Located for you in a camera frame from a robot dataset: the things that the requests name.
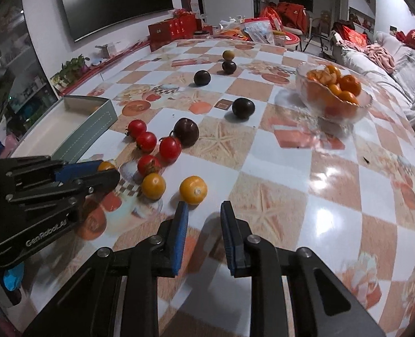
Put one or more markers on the red gift boxes stack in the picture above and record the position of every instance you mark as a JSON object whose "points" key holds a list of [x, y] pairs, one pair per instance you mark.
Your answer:
{"points": [[179, 27]]}

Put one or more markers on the dark red plum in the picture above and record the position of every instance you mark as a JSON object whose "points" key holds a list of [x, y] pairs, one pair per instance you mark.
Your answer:
{"points": [[186, 131]]}

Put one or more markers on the grey sofa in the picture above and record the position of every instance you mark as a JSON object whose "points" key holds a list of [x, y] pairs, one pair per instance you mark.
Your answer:
{"points": [[401, 83]]}

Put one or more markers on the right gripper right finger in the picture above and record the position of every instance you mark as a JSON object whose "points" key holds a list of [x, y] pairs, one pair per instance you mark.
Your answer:
{"points": [[321, 304]]}

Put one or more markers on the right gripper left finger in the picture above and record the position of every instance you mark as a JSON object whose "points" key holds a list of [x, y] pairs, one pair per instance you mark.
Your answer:
{"points": [[87, 304]]}

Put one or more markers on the orange tangerines in bowl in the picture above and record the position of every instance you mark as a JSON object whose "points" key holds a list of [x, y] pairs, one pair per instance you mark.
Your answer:
{"points": [[336, 94]]}

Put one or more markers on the brown longan far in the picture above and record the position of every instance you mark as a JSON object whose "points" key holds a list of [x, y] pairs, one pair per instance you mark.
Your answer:
{"points": [[228, 55]]}

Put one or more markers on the red cherry tomato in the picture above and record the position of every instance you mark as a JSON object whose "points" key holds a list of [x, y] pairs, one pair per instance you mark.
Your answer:
{"points": [[135, 128], [146, 142], [148, 164], [170, 149]]}

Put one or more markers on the yellow cherry tomato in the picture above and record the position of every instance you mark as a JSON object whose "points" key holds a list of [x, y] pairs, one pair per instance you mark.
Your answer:
{"points": [[106, 165], [153, 186], [193, 190]]}

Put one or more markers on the pink blanket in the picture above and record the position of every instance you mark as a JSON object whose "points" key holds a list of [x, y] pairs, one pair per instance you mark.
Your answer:
{"points": [[381, 57]]}

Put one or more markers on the blue gloved left hand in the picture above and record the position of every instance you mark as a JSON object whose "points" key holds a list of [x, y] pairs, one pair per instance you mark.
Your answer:
{"points": [[12, 278]]}

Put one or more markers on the green potted plant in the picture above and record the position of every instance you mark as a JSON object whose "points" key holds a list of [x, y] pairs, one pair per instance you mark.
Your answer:
{"points": [[71, 71]]}

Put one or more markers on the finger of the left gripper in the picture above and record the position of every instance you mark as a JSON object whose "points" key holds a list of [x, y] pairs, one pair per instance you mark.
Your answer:
{"points": [[43, 168], [44, 194]]}

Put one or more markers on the glass bowl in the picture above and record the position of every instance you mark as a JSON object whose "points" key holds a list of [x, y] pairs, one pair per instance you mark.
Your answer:
{"points": [[364, 99]]}

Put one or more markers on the white green tray box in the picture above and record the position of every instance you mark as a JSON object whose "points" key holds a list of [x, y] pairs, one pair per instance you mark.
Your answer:
{"points": [[68, 129]]}

